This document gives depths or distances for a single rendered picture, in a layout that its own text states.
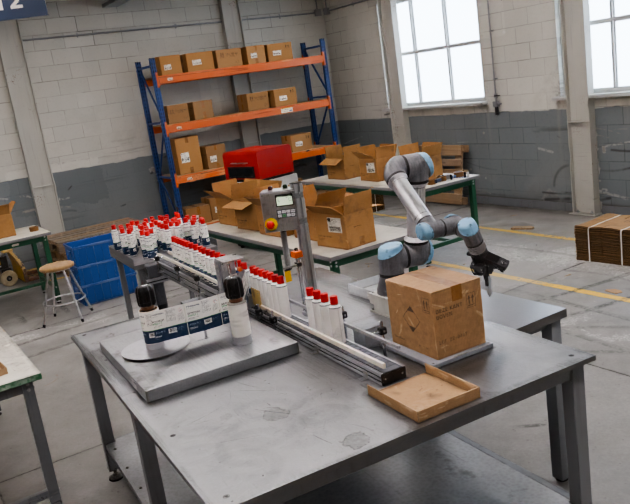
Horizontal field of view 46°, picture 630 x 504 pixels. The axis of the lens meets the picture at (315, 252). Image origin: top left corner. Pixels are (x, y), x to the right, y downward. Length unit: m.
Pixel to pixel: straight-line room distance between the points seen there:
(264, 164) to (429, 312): 6.17
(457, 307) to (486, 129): 7.20
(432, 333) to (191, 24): 9.05
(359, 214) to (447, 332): 2.36
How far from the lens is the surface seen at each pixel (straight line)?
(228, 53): 10.83
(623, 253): 6.94
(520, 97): 9.51
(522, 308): 3.42
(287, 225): 3.41
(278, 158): 8.95
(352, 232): 5.07
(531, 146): 9.48
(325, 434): 2.46
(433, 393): 2.64
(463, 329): 2.91
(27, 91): 10.59
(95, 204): 10.84
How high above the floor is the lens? 1.95
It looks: 13 degrees down
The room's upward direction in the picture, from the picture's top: 8 degrees counter-clockwise
